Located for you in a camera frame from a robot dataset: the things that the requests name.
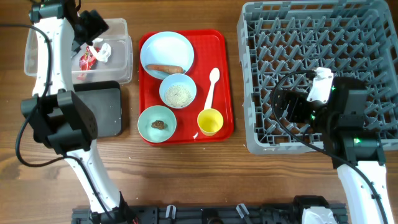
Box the white napkin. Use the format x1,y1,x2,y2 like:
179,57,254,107
88,43,112,63

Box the red strawberry wrapper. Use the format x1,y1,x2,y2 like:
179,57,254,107
77,46,100,80

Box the yellow plastic cup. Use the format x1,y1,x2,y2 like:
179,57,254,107
197,108,224,136

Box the light blue bowl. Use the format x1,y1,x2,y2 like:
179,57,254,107
159,73,197,109

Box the green small bowl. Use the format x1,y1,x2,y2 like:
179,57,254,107
137,105,177,143

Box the brown food scrap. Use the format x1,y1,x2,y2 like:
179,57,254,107
151,120,167,130

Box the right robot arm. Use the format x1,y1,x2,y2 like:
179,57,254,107
271,67,394,223

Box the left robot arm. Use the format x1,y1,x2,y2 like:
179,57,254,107
21,1,139,223

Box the black waste tray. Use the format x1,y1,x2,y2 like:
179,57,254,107
73,81,123,138

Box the grey dishwasher rack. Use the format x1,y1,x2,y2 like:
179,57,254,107
237,1,397,155

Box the clear plastic bin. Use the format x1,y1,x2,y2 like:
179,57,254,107
34,17,133,94

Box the large light blue plate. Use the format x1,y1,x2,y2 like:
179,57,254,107
140,31,195,80

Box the white plastic spoon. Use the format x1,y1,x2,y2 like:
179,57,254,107
204,68,220,110

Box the red serving tray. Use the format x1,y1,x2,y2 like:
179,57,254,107
146,29,234,146

